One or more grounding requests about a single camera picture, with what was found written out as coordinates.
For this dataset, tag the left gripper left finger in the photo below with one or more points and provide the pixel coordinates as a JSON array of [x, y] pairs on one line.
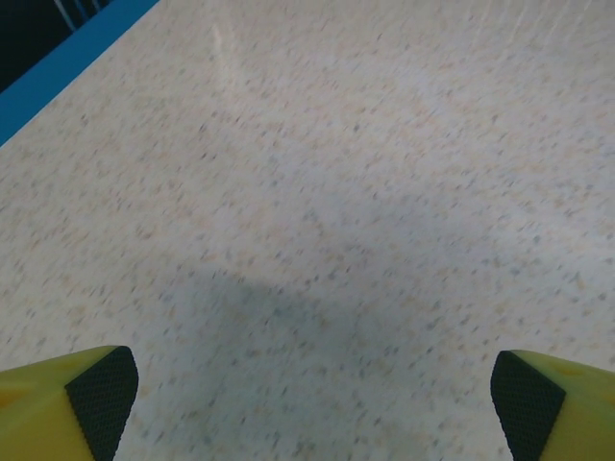
[[57, 413]]

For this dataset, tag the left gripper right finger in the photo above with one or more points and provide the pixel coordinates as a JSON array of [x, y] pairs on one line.
[[567, 413]]

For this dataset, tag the blue table edge strip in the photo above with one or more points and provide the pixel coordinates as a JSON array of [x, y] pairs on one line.
[[48, 91]]

